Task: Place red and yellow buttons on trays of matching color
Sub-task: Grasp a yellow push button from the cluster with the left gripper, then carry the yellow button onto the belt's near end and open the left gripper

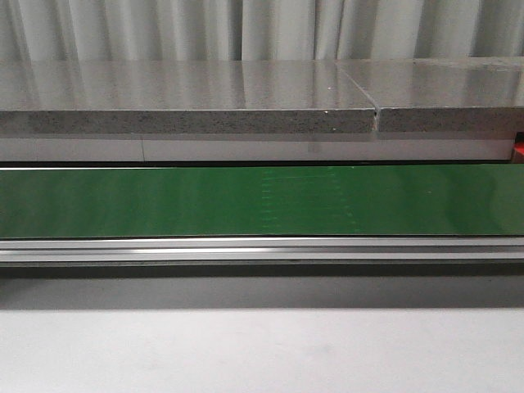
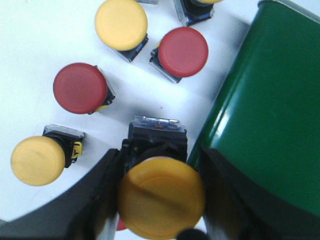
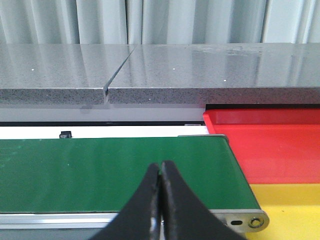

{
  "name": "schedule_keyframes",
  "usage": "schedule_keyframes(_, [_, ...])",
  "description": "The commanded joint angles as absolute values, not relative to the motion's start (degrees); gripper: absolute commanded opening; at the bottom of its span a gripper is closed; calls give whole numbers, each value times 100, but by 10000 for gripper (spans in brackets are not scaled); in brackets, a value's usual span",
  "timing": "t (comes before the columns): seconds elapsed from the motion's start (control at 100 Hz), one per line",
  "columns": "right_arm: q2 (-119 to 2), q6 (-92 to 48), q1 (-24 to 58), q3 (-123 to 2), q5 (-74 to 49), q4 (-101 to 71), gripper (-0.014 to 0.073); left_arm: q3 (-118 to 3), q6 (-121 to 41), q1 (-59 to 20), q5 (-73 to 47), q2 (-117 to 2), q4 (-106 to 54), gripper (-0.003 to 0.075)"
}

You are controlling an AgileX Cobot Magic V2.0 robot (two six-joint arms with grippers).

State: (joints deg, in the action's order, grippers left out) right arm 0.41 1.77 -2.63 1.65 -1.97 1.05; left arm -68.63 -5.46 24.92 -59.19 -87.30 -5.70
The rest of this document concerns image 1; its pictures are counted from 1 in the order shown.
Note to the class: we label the grey stone slab left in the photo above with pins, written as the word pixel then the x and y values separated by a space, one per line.
pixel 181 97

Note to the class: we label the white base panel under slab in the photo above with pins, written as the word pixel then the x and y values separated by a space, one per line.
pixel 244 147

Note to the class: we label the red plastic tray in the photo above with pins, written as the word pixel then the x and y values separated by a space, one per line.
pixel 518 153

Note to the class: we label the aluminium conveyor frame rail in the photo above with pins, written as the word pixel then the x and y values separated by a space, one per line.
pixel 263 256

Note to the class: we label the grey stone slab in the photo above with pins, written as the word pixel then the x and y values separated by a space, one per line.
pixel 471 95
pixel 181 97

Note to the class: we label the green conveyor belt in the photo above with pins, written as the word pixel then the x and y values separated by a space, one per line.
pixel 373 200

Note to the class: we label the white curtain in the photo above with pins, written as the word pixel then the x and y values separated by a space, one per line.
pixel 258 30

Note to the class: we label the grey stone slab right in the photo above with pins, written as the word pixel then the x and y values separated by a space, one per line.
pixel 471 95

